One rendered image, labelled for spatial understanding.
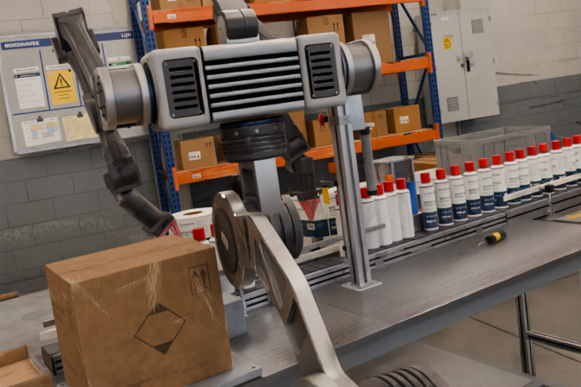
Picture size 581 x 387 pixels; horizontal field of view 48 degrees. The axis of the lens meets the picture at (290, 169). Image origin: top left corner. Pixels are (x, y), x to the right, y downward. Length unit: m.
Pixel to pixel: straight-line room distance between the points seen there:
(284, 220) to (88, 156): 5.07
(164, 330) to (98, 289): 0.16
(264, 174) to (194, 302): 0.30
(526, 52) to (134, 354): 7.54
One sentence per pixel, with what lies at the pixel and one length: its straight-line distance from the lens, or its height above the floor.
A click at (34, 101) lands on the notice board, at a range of 6.17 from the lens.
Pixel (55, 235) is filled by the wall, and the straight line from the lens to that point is 6.36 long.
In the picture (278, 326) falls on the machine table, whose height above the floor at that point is 0.83.
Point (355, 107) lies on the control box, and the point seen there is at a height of 1.35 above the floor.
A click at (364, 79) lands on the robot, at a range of 1.42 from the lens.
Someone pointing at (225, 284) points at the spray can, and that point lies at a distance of 1.86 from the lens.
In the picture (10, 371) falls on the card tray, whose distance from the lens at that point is 1.81.
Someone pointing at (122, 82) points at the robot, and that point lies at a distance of 1.26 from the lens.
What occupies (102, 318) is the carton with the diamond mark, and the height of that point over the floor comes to 1.04.
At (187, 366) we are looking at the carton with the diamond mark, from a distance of 1.41.
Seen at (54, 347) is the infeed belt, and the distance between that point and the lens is 1.75.
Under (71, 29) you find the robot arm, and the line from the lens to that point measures 1.71.
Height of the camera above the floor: 1.40
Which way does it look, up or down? 6 degrees down
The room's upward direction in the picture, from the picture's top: 8 degrees counter-clockwise
